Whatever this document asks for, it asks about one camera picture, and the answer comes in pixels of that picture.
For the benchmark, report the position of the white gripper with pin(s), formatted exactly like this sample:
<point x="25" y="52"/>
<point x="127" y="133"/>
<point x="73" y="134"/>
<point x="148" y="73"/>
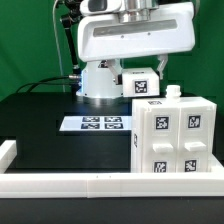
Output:
<point x="169" y="29"/>

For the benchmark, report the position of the small white tagged cube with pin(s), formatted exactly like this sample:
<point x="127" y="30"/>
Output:
<point x="140" y="82"/>

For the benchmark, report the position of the white cabinet door panel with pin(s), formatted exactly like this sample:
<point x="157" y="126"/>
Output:
<point x="159" y="139"/>

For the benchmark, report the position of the white cabinet box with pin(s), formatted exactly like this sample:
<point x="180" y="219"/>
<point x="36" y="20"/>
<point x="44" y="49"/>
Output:
<point x="173" y="98"/>

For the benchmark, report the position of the white cabinet top panel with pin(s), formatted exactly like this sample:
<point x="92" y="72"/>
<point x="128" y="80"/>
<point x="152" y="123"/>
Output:
<point x="193" y="144"/>

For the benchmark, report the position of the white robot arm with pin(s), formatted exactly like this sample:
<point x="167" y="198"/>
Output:
<point x="97" y="80"/>

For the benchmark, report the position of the white base tag plate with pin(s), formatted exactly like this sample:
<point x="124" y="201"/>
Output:
<point x="96" y="123"/>

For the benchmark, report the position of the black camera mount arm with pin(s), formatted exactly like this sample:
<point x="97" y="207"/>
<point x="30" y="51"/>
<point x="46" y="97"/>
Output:
<point x="68" y="20"/>

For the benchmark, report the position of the white U-shaped frame border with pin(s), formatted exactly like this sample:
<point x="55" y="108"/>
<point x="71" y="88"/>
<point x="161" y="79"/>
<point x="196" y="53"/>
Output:
<point x="92" y="185"/>

